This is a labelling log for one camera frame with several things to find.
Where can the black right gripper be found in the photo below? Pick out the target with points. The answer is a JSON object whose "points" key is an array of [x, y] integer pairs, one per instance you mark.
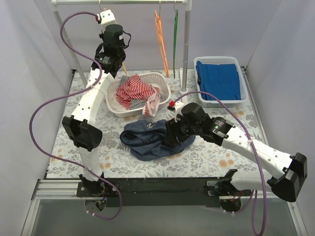
{"points": [[173, 132]]}

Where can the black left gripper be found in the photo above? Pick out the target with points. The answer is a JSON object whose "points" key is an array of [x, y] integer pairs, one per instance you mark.
{"points": [[112, 39]]}

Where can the navy blue tank top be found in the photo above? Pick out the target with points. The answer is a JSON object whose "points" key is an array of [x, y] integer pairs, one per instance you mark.
{"points": [[146, 140]]}

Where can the yellow clothes hanger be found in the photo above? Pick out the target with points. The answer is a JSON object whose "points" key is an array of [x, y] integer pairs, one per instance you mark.
{"points": [[101, 10]]}

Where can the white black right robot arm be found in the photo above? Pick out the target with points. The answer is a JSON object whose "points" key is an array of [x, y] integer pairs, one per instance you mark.
{"points": [[282, 173]]}

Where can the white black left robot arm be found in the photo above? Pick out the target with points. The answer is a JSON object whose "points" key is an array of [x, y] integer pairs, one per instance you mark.
{"points": [[80, 126]]}

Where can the orange clothes hanger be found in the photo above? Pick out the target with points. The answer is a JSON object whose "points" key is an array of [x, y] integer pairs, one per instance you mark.
{"points": [[162, 50]]}

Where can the green clothes hanger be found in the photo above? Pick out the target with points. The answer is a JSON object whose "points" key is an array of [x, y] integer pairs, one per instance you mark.
{"points": [[175, 37]]}

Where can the red white striped garment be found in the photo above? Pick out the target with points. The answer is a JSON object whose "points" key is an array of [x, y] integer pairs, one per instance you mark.
{"points": [[135, 89]]}

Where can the white oval laundry basket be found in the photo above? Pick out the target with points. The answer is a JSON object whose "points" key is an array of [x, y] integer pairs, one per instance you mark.
{"points": [[154, 79]]}

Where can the blue folded cloth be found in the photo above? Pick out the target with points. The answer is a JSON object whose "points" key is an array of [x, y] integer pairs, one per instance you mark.
{"points": [[220, 80]]}

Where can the grey garment in basket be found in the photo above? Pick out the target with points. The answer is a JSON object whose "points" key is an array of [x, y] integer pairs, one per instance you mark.
{"points": [[135, 103]]}

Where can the white rectangular basket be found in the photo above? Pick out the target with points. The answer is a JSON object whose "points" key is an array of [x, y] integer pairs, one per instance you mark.
{"points": [[208, 101]]}

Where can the floral table mat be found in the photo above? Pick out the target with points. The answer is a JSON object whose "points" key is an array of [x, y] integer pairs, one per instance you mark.
{"points": [[200, 159]]}

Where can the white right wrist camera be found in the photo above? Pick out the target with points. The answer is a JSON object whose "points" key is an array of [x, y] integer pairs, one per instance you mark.
{"points": [[176, 107]]}

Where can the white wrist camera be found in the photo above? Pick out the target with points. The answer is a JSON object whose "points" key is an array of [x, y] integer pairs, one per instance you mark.
{"points": [[105, 18], [176, 107]]}

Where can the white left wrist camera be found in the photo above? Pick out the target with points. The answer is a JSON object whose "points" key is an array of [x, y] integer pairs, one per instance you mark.
{"points": [[105, 18]]}

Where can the aluminium frame rail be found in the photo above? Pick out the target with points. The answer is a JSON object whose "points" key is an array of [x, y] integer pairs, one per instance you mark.
{"points": [[48, 189]]}

